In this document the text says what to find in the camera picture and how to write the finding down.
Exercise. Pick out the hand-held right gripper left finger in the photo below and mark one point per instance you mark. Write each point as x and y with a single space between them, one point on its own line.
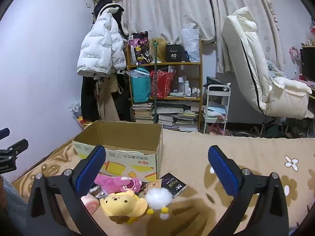
90 170

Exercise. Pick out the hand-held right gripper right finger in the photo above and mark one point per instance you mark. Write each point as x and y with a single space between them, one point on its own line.
223 172

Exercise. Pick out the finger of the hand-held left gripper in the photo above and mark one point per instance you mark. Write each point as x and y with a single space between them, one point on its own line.
3 133
13 150

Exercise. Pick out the pink plush toy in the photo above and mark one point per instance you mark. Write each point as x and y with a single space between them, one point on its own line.
115 183

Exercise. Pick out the white pink squishy toy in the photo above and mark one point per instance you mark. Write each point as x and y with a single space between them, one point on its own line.
89 202

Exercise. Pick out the yellow plush toy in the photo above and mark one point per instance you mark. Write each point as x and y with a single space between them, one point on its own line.
120 204

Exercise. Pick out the printed cardboard box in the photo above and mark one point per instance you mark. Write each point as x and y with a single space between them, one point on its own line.
137 162

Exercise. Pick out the brown card tag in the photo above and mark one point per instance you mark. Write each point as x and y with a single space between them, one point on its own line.
155 184

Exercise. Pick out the white fluffy pompom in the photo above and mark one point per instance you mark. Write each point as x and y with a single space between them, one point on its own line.
158 196

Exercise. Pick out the clear plastic toy packet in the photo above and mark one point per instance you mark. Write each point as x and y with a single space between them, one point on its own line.
98 191

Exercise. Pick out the beige brown floral blanket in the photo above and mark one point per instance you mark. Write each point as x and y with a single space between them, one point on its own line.
221 147

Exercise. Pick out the small black box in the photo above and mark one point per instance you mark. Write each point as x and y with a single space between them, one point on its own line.
173 184

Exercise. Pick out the blue grey fuzzy cloth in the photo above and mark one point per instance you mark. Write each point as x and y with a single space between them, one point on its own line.
14 201

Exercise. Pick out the pile of snack packets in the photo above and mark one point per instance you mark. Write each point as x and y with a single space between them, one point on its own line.
78 113

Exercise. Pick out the light blue folded cloth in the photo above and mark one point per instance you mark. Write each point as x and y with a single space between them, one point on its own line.
214 111

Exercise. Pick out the wide stack of books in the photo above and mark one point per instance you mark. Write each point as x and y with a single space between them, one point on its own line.
177 120

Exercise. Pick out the beige coat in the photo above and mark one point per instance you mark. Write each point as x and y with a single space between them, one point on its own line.
105 103

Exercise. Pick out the black coat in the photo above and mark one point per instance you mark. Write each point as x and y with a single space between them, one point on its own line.
88 98

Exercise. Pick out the short stack of books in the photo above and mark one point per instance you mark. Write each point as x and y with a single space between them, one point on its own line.
142 113

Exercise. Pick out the white trolley cart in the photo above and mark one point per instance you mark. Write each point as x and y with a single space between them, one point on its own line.
217 92

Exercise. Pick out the group of cosmetic bottles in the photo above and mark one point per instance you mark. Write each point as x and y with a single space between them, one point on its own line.
188 88

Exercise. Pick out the teal bag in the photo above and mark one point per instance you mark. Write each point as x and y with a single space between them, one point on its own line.
140 86

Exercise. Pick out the red patterned bag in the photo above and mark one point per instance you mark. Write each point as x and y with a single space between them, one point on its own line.
161 83

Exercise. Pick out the green pole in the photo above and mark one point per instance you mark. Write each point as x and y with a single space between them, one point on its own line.
155 83

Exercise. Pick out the blue throw blanket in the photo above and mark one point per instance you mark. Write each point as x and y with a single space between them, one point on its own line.
275 71

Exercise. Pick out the cream recliner chair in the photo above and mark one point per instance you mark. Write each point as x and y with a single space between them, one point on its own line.
246 54

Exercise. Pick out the wooden shelf rack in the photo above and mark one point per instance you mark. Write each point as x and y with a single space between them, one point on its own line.
162 64

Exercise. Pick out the white puffer jacket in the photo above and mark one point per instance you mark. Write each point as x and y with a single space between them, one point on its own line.
98 46

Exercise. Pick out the black square box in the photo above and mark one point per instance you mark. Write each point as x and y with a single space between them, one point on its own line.
173 54

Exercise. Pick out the colourful printed bag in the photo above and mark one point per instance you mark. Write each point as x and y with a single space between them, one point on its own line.
139 49

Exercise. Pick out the clear plastic bag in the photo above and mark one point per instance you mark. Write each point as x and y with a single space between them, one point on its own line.
190 44

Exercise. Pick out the tan bag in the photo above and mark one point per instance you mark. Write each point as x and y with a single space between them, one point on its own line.
161 51

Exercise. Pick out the black monitor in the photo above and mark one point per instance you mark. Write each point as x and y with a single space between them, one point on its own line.
307 61

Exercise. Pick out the pink desk fan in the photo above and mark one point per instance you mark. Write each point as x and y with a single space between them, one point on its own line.
295 52

